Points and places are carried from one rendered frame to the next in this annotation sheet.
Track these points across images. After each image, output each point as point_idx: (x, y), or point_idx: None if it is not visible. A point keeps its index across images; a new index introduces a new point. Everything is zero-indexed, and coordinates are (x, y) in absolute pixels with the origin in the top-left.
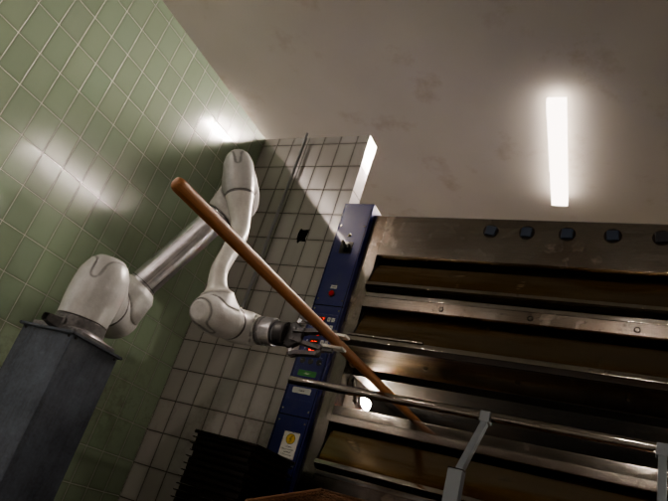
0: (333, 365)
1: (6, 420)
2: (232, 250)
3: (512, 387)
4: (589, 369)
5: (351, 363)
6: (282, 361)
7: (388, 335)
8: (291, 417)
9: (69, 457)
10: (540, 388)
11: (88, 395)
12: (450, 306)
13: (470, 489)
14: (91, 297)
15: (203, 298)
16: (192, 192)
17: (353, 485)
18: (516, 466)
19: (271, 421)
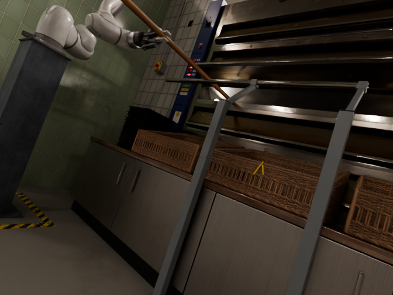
0: None
1: (10, 82)
2: None
3: (282, 79)
4: (327, 58)
5: (179, 54)
6: (178, 82)
7: None
8: (178, 105)
9: (48, 103)
10: (297, 76)
11: (53, 75)
12: (255, 44)
13: (253, 130)
14: (47, 24)
15: (89, 13)
16: None
17: (202, 132)
18: (279, 119)
19: (171, 108)
